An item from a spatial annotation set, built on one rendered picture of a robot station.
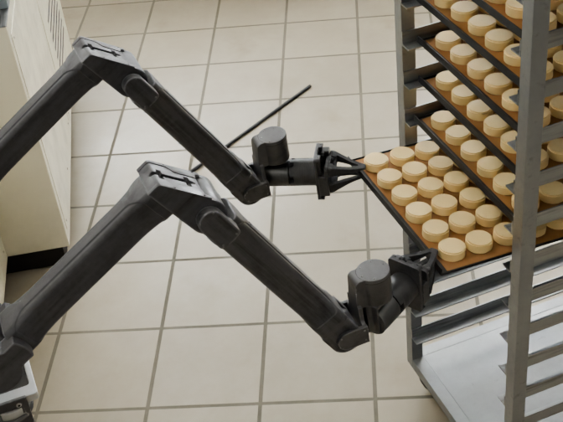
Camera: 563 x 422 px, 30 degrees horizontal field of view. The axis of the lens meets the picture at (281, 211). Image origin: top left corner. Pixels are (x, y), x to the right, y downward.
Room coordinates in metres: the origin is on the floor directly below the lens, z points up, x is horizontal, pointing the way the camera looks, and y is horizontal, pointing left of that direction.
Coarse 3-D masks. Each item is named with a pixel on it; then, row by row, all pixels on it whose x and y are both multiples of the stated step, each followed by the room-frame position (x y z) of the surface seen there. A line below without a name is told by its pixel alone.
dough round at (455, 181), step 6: (450, 174) 1.67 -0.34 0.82; (456, 174) 1.66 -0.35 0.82; (462, 174) 1.66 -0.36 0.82; (444, 180) 1.65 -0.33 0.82; (450, 180) 1.65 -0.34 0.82; (456, 180) 1.64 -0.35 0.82; (462, 180) 1.64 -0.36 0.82; (468, 180) 1.64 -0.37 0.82; (444, 186) 1.65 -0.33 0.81; (450, 186) 1.64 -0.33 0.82; (456, 186) 1.63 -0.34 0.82; (462, 186) 1.63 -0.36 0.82; (468, 186) 1.65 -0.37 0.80; (456, 192) 1.63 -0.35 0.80
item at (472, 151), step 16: (448, 112) 1.80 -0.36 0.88; (432, 128) 1.78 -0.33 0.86; (448, 128) 1.74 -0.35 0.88; (464, 128) 1.73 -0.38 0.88; (448, 144) 1.71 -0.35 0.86; (464, 144) 1.68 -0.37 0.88; (480, 144) 1.67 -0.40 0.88; (464, 160) 1.65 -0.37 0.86; (480, 160) 1.62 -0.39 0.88; (496, 160) 1.61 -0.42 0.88; (480, 176) 1.60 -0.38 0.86; (496, 176) 1.56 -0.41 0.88; (512, 176) 1.56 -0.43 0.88; (496, 192) 1.54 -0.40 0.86; (544, 192) 1.50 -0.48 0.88; (560, 192) 1.49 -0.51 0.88; (512, 208) 1.49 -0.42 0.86; (544, 208) 1.47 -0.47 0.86
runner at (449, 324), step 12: (492, 300) 1.89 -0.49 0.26; (468, 312) 1.86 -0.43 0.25; (480, 312) 1.87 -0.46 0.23; (492, 312) 1.87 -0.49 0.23; (504, 312) 1.87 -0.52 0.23; (432, 324) 1.83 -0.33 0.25; (444, 324) 1.84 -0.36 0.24; (456, 324) 1.85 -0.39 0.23; (468, 324) 1.84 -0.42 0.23; (420, 336) 1.82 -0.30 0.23; (432, 336) 1.82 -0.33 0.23
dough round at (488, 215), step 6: (486, 204) 1.56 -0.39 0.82; (480, 210) 1.54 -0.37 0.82; (486, 210) 1.54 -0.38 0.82; (492, 210) 1.54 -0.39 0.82; (498, 210) 1.54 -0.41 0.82; (480, 216) 1.52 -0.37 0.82; (486, 216) 1.52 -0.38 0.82; (492, 216) 1.52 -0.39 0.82; (498, 216) 1.52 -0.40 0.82; (480, 222) 1.52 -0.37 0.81; (486, 222) 1.51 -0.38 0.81; (492, 222) 1.51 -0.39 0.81; (498, 222) 1.52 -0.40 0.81
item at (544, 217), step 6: (546, 210) 1.44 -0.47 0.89; (552, 210) 1.44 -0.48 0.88; (558, 210) 1.45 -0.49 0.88; (540, 216) 1.44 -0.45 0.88; (546, 216) 1.44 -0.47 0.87; (552, 216) 1.44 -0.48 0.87; (558, 216) 1.45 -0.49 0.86; (540, 222) 1.44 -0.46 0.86; (546, 222) 1.44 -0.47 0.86; (510, 228) 1.43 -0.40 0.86
